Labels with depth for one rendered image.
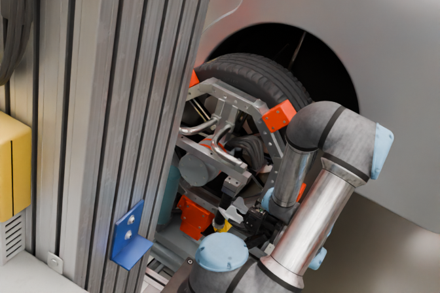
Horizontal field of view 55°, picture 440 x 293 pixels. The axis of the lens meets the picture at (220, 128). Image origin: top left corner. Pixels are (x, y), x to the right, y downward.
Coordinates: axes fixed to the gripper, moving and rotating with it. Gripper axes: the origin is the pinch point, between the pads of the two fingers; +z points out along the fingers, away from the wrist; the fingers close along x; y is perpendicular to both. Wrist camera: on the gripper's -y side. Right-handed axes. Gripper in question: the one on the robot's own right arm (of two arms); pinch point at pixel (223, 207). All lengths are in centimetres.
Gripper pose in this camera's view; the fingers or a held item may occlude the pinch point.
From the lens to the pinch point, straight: 144.0
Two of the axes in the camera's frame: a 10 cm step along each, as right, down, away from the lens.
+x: -4.9, 3.7, -7.9
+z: -8.4, -4.5, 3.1
